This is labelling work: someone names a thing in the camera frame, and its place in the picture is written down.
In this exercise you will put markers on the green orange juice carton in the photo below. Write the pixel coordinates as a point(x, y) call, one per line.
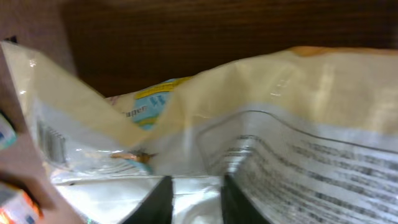
point(17, 207)

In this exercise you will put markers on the teal small drink carton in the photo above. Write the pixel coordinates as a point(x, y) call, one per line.
point(8, 134)

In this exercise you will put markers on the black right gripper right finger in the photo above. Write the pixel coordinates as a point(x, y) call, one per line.
point(236, 208)

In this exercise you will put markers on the cream yellow snack bag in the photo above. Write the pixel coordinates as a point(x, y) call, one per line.
point(308, 134)

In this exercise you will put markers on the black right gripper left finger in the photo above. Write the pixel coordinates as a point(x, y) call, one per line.
point(157, 207)

